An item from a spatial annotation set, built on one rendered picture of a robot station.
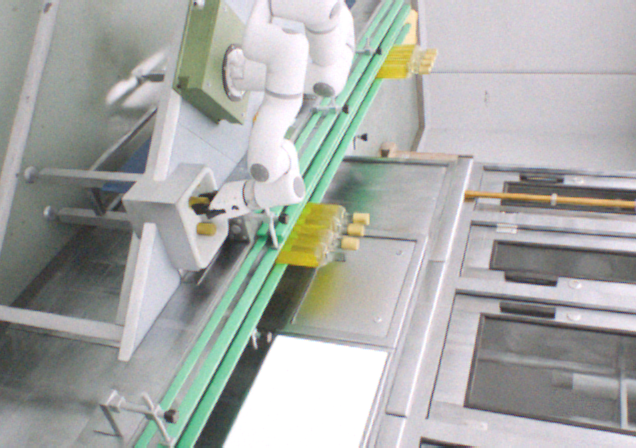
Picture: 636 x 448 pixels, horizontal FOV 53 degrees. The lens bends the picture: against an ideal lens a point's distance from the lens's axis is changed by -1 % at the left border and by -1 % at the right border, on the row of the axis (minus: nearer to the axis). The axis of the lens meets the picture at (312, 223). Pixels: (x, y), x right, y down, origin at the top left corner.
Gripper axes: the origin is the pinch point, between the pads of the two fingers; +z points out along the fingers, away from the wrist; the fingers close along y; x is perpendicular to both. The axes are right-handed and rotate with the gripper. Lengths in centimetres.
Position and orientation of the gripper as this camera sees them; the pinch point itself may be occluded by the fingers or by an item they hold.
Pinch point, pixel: (203, 203)
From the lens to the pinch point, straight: 166.9
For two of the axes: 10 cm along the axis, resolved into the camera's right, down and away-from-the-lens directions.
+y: 3.1, -6.3, 7.1
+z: -8.6, 1.2, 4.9
